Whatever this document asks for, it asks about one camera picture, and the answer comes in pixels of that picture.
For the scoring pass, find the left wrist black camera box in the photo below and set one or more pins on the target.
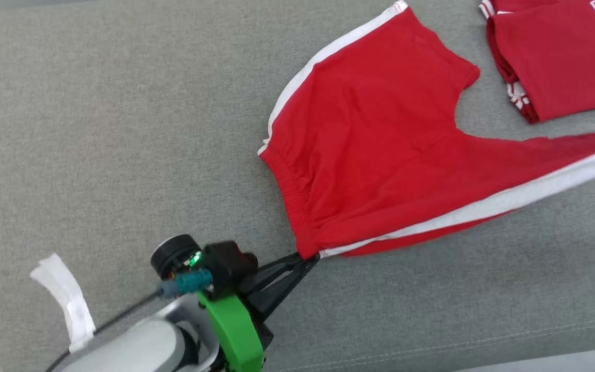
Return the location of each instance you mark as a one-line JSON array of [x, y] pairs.
[[230, 268]]

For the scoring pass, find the white tape label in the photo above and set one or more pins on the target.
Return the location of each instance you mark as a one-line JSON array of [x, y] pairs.
[[67, 299]]

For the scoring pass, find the left gripper black round motor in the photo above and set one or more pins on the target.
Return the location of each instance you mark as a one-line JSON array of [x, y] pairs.
[[173, 253]]

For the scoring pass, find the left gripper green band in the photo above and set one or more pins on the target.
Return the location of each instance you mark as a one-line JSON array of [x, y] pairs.
[[235, 336]]

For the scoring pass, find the red shorts with white stripes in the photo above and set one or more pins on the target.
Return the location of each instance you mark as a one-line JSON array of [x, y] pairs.
[[370, 129]]

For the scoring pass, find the red jersey shirt with lettering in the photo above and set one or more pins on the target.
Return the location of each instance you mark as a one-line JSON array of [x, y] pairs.
[[561, 62]]

